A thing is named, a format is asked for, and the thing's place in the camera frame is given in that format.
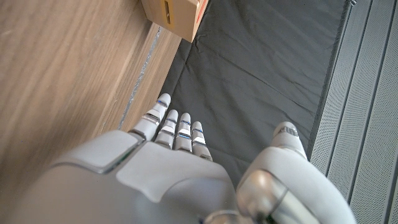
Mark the wooden box with coin slots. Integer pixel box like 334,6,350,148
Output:
141,0,209,44

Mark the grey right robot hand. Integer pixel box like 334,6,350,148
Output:
0,92,358,224

